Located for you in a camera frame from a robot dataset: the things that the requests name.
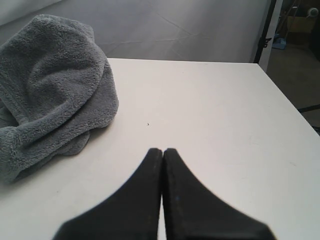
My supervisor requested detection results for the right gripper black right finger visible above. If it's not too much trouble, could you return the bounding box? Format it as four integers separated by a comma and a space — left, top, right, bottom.
162, 148, 275, 240

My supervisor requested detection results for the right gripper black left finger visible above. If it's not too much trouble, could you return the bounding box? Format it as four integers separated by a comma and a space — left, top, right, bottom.
56, 148, 163, 240

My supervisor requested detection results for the grey terry towel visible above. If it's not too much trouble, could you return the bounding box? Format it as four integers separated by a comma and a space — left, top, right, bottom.
0, 14, 119, 183

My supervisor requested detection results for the black backdrop stand pole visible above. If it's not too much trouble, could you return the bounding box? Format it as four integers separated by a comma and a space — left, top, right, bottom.
253, 0, 277, 64

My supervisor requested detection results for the blue dustpan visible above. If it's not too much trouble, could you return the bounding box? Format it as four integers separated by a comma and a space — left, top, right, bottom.
272, 37, 287, 50

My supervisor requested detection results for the cardboard box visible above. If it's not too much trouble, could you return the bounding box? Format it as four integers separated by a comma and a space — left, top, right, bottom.
287, 16, 317, 34

